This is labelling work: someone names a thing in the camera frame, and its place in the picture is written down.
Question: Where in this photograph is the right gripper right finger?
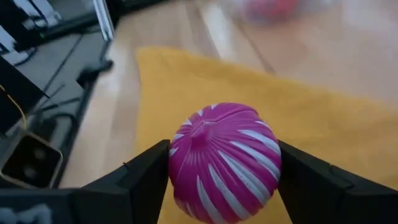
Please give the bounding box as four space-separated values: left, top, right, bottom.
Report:
277 140 398 224

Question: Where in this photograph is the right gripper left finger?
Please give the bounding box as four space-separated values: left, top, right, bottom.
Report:
0 139 171 224

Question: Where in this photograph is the purple white striped onion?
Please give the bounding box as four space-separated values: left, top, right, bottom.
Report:
167 102 282 224

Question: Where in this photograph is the pink toy dragon fruit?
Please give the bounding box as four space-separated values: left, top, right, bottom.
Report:
242 0 301 23

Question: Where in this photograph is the yellow cloth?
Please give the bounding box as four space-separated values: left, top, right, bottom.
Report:
133 45 398 224

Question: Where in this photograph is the silver aluminium bar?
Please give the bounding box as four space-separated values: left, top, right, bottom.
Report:
92 0 115 41

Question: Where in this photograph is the black bracket clip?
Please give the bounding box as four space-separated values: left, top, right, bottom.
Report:
76 58 114 86

